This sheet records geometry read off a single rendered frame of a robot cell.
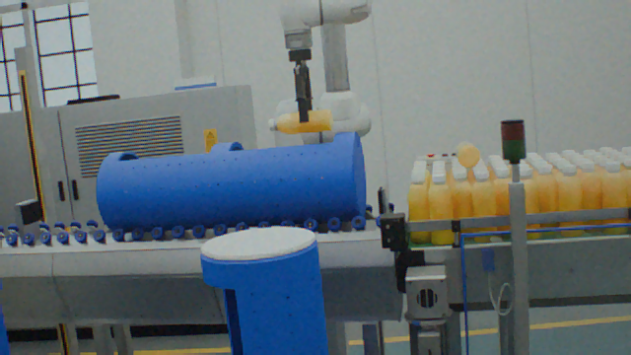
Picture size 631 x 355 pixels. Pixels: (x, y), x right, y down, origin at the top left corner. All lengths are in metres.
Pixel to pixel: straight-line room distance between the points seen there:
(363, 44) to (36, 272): 3.11
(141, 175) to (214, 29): 2.88
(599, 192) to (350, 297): 0.82
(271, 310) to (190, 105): 2.30
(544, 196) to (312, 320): 0.79
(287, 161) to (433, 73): 2.94
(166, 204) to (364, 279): 0.68
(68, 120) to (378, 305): 2.39
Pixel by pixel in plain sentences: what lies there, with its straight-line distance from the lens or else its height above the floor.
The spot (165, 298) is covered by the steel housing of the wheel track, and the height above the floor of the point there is 0.73.
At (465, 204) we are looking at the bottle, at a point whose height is 1.01.
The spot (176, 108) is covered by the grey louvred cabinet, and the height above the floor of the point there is 1.35.
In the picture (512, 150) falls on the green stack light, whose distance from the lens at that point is 1.63.
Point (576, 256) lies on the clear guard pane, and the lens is 1.84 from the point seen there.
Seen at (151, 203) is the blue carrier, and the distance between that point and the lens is 2.11.
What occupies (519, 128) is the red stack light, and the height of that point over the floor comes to 1.24.
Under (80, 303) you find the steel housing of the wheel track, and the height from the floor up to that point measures 0.72.
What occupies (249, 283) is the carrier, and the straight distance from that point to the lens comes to 1.42.
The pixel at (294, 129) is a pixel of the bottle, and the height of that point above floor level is 1.26.
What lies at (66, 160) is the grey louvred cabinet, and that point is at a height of 1.13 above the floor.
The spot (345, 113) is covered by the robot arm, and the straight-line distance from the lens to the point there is 2.54.
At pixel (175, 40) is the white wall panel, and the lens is 4.65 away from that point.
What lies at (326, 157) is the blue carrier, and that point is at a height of 1.17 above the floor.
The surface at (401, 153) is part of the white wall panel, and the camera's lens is 4.79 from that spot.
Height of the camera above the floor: 1.38
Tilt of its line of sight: 7 degrees down
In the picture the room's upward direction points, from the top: 6 degrees counter-clockwise
